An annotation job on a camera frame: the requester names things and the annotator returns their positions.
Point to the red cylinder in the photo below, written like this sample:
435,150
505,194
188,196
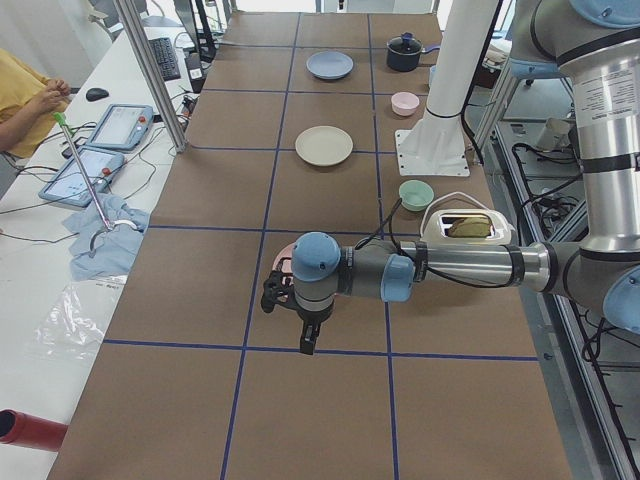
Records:
24,430

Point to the pink plate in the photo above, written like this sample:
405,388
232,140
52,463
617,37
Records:
280,255

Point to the clear plastic bag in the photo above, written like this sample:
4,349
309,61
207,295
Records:
76,324

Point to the person in yellow shirt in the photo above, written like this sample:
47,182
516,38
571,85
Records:
28,101

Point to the teach pendant near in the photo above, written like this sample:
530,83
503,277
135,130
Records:
68,185

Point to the black computer mouse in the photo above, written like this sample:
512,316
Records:
95,94

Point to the blue cloth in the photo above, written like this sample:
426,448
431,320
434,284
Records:
113,252

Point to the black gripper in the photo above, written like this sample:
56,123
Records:
309,318

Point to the white camera pedestal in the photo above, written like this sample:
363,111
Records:
435,146

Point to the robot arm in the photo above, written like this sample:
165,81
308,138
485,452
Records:
596,45

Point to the blue plate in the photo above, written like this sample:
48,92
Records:
330,65

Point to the teach pendant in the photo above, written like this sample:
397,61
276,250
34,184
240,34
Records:
68,185
122,127

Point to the blue cup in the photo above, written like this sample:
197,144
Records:
432,75

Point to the pink bowl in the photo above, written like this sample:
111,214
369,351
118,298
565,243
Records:
404,103

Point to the teach pendant far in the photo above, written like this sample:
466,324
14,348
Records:
122,127

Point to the bread slice in toaster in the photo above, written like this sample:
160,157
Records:
470,227

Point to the beige plate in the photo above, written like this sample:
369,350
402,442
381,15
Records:
323,146

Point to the aluminium frame post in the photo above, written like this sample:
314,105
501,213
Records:
132,23

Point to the reacher grabber stick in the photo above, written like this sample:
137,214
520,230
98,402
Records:
107,224

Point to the green bowl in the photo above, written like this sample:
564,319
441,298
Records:
415,195

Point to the dark blue pot with lid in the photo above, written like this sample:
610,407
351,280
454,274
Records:
404,52

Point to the black keyboard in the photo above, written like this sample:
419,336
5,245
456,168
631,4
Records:
165,57

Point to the cream toaster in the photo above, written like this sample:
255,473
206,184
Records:
435,223

